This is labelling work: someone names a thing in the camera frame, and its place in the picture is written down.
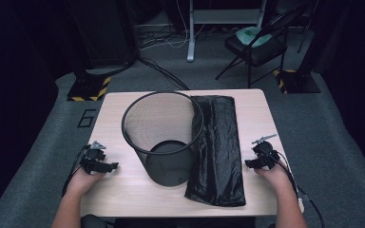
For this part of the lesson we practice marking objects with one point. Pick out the green cushion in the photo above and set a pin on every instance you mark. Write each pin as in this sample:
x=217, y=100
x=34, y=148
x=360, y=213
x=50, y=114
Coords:
x=250, y=35

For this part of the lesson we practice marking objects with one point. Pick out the white metal stand frame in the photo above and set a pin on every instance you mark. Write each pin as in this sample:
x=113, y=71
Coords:
x=190, y=34

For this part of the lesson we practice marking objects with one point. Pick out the dark round object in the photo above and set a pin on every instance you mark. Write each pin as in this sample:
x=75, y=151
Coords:
x=93, y=221

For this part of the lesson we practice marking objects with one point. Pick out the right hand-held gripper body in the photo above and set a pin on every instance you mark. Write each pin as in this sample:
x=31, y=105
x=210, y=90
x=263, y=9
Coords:
x=266, y=155

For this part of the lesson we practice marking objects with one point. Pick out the person's right hand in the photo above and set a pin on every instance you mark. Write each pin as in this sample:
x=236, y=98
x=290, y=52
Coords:
x=274, y=177

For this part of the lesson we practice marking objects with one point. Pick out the black plastic garbage bag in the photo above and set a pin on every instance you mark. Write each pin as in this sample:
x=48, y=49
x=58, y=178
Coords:
x=220, y=152

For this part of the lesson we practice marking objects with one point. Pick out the black mesh wastebasket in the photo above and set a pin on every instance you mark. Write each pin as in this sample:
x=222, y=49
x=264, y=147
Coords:
x=164, y=142

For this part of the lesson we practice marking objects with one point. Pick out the black folding chair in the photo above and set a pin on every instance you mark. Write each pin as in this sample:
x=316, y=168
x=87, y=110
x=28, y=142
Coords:
x=256, y=50

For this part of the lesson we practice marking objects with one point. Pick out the black equipment cabinet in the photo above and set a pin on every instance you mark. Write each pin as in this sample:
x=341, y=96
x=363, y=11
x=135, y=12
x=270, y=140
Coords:
x=104, y=31

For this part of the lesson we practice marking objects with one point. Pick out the person's left hand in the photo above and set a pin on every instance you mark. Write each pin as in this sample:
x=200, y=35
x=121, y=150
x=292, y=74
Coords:
x=84, y=180

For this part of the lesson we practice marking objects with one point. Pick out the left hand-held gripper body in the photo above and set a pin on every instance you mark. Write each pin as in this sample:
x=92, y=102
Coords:
x=92, y=158

